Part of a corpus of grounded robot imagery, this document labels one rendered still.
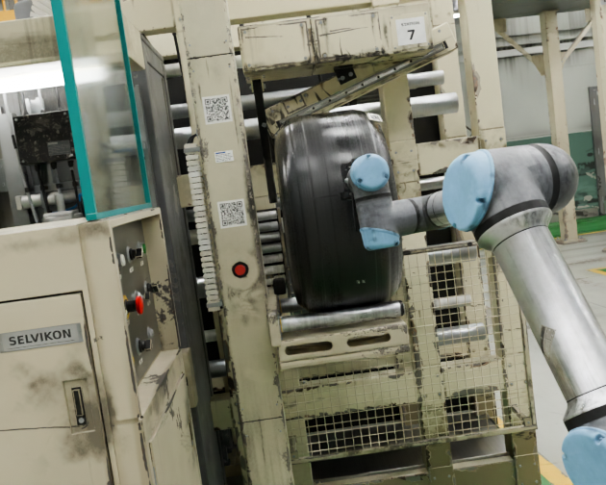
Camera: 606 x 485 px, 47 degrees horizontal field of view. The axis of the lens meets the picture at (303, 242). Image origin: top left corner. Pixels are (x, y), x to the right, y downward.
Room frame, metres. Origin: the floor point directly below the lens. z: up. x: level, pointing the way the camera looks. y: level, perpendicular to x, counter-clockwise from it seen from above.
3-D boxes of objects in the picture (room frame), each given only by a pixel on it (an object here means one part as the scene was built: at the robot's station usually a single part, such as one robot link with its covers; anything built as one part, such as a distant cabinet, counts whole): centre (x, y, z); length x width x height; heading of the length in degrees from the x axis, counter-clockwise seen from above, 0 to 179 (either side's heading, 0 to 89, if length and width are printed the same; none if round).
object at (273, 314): (2.02, 0.11, 0.90); 0.40 x 0.03 x 0.10; 2
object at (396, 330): (1.88, -0.07, 0.84); 0.36 x 0.09 x 0.06; 92
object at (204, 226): (1.96, 0.27, 1.19); 0.05 x 0.04 x 0.48; 2
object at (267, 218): (2.40, 0.16, 1.05); 0.20 x 0.15 x 0.30; 92
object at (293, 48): (2.32, -0.19, 1.71); 0.61 x 0.25 x 0.15; 92
